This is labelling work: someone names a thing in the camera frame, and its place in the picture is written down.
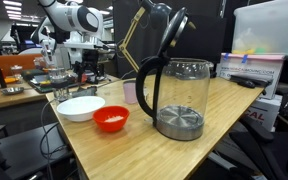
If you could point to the white bowl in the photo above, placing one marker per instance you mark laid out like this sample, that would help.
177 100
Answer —
80 108

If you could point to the black office chair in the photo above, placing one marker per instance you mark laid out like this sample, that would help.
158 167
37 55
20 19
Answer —
267 150

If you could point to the black padded seat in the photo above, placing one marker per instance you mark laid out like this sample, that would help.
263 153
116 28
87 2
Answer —
24 150

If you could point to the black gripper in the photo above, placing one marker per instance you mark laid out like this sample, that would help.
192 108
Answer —
90 59

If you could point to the black stapler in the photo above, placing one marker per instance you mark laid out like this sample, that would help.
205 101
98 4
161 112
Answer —
247 81

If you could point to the wooden side table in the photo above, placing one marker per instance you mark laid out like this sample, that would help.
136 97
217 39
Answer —
4 100

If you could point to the grey cloth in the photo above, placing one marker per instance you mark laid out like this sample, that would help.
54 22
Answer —
87 91

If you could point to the black curtain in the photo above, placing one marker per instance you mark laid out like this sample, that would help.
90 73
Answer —
200 40

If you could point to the glass electric kettle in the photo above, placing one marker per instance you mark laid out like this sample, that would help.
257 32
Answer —
180 123

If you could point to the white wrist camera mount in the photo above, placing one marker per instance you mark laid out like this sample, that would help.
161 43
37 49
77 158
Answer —
80 45

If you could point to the clear plastic storage bin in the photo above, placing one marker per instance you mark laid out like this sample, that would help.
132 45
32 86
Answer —
267 30

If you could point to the red bowl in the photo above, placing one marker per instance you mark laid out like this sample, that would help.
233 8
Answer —
99 123

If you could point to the pink cup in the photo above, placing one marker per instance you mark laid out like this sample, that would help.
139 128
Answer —
130 93

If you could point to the white cardboard box red print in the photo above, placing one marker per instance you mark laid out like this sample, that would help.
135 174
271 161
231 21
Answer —
265 113

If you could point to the yellow toy block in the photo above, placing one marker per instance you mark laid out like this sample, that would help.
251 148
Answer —
44 84

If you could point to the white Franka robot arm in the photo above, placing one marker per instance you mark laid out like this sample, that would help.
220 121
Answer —
70 16

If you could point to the dark metal tray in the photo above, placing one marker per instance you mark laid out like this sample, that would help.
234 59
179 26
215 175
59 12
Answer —
37 88

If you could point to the small metal dish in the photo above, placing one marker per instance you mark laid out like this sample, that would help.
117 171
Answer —
12 90

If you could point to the glass jar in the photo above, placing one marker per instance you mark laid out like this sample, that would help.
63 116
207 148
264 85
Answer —
16 71

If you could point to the white cardboard box pink top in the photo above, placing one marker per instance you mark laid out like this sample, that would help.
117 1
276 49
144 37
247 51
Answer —
250 68

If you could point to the orange partition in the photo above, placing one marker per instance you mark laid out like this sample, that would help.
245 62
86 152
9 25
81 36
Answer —
4 61

